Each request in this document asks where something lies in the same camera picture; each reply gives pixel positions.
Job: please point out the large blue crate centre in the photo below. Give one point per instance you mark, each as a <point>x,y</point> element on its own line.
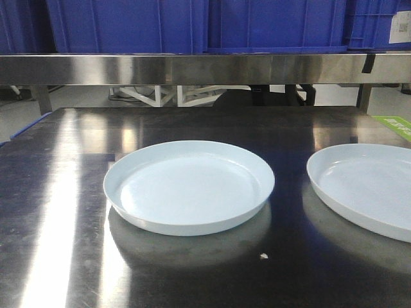
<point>197,27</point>

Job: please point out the stainless steel shelf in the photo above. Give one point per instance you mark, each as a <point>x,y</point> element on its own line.
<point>41,71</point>

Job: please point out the black chair behind table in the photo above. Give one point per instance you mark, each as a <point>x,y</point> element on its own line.
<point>260,96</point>

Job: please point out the light blue plate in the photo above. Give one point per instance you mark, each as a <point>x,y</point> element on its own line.
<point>367,184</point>
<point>189,188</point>

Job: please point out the black tape strip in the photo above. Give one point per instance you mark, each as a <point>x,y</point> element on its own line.
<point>368,64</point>

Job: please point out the blue crate left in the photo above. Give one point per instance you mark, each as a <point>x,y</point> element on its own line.
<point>26,28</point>

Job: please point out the green floor sign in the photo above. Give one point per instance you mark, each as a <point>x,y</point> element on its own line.
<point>397,124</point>

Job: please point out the white metal frame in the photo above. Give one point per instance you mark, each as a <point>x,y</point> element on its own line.
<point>161,96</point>

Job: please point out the white paper label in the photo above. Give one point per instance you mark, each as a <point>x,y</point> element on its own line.
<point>400,28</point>

